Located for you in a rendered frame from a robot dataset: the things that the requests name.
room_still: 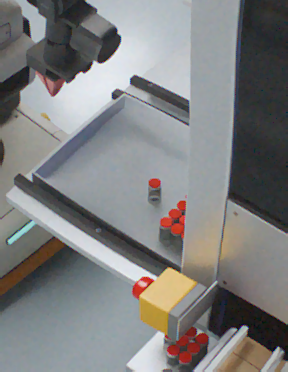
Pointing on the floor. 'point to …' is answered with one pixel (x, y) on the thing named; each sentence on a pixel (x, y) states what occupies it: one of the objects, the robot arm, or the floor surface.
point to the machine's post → (211, 133)
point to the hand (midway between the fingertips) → (54, 91)
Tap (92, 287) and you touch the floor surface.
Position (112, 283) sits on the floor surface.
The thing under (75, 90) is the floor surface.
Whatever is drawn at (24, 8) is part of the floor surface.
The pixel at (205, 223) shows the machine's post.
